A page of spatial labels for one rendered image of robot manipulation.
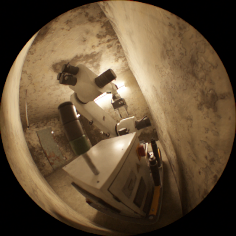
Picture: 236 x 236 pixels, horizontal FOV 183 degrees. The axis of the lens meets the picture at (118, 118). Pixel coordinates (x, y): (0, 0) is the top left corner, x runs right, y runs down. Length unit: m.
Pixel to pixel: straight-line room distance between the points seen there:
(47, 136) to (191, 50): 4.47
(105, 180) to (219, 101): 0.42
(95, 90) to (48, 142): 3.87
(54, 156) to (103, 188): 4.09
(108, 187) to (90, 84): 0.66
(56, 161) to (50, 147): 0.77
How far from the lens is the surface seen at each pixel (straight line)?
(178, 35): 0.34
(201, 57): 0.29
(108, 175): 0.27
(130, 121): 1.02
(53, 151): 4.28
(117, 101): 1.31
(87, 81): 0.66
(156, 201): 0.90
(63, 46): 1.40
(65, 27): 1.29
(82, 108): 0.85
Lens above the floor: 1.25
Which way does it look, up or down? 2 degrees down
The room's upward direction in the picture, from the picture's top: 22 degrees counter-clockwise
